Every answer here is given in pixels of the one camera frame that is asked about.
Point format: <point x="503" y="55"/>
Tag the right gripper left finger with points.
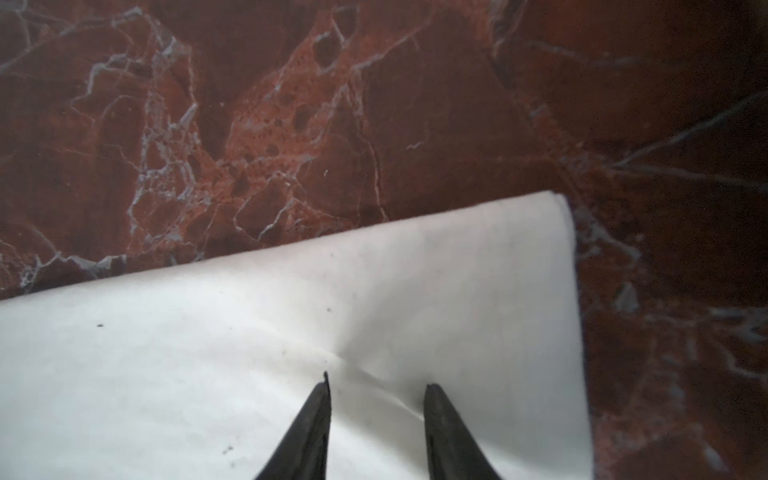
<point x="302" y="453"/>

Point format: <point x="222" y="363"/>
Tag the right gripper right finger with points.
<point x="452" y="452"/>

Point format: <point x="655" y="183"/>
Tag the white printed t-shirt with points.
<point x="197" y="371"/>

